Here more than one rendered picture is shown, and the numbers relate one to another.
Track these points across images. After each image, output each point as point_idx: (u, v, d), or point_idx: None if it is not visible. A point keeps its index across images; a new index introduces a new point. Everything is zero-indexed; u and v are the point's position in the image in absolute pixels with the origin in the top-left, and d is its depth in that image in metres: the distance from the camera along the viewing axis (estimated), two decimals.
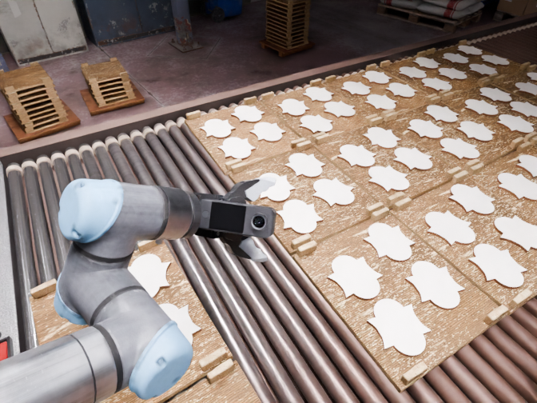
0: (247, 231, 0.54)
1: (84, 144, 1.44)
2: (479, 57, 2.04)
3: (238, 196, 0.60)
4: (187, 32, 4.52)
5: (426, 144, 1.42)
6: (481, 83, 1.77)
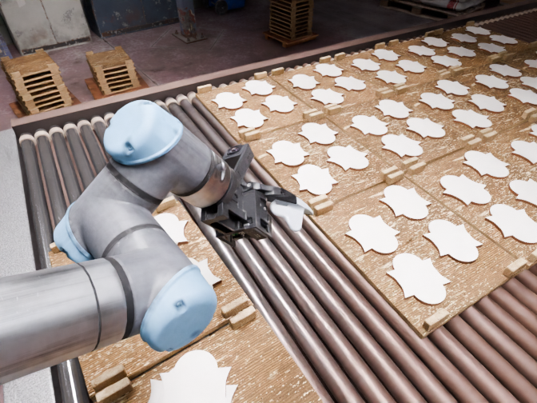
0: (240, 153, 0.60)
1: (96, 115, 1.45)
2: (488, 37, 2.04)
3: None
4: (190, 22, 4.52)
5: (438, 115, 1.42)
6: (490, 60, 1.77)
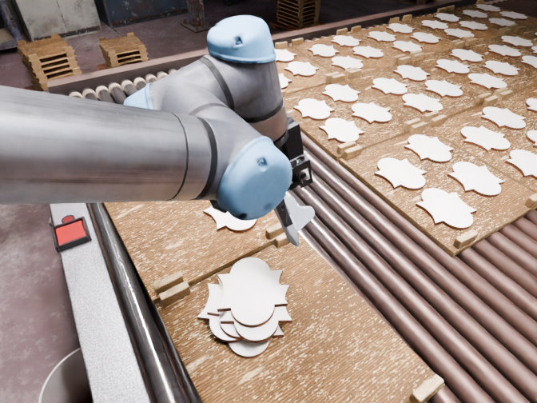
0: None
1: (125, 79, 1.51)
2: (498, 13, 2.10)
3: None
4: (199, 12, 4.58)
5: (455, 78, 1.48)
6: (502, 32, 1.83)
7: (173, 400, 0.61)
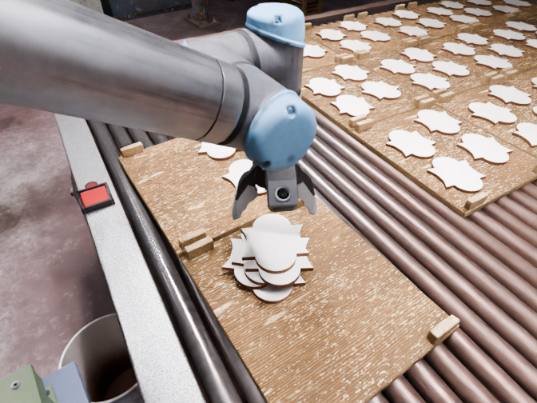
0: (271, 184, 0.54)
1: None
2: (502, 1, 2.13)
3: (297, 175, 0.61)
4: (203, 6, 4.61)
5: (461, 59, 1.51)
6: (506, 17, 1.86)
7: (201, 340, 0.64)
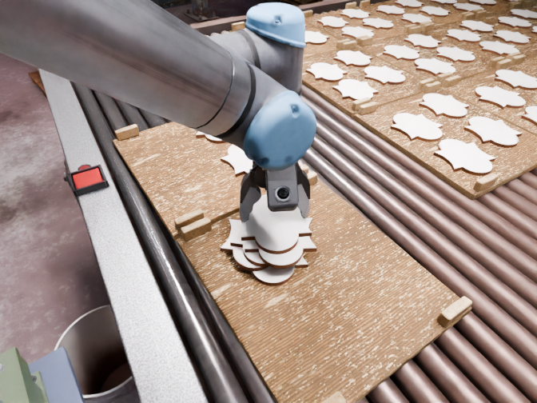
0: (271, 184, 0.54)
1: None
2: None
3: (297, 177, 0.61)
4: (202, 1, 4.58)
5: (466, 45, 1.47)
6: (511, 5, 1.82)
7: (198, 323, 0.61)
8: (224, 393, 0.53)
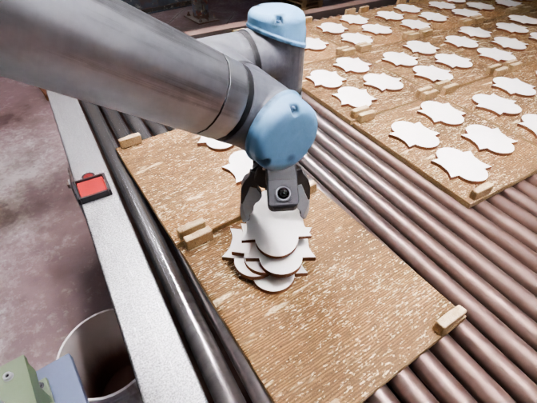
0: (271, 184, 0.54)
1: None
2: None
3: (297, 177, 0.61)
4: (203, 4, 4.60)
5: (463, 52, 1.49)
6: (509, 11, 1.84)
7: (200, 331, 0.62)
8: (226, 399, 0.55)
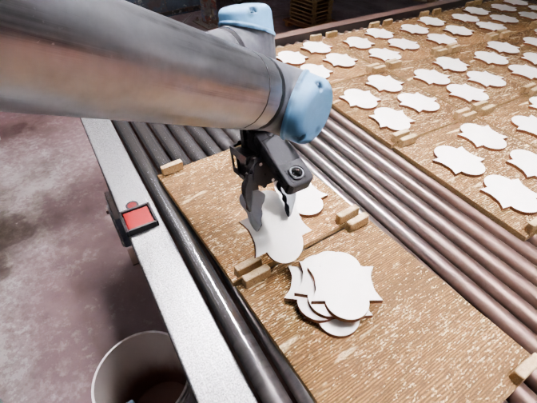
0: (282, 168, 0.55)
1: None
2: (527, 7, 2.10)
3: None
4: (212, 9, 4.58)
5: (495, 69, 1.48)
6: (535, 25, 1.83)
7: (269, 378, 0.61)
8: None
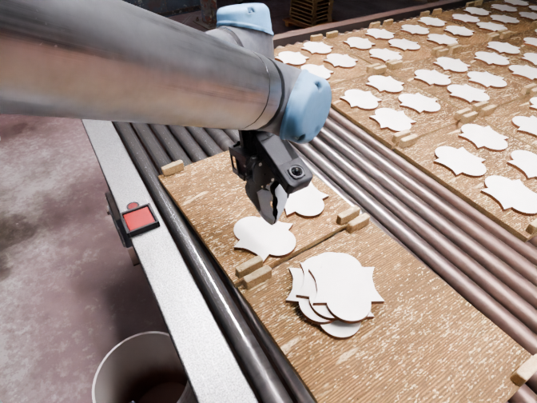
0: (282, 168, 0.56)
1: None
2: (527, 8, 2.10)
3: None
4: (212, 9, 4.58)
5: (495, 69, 1.48)
6: (535, 25, 1.83)
7: (271, 380, 0.61)
8: None
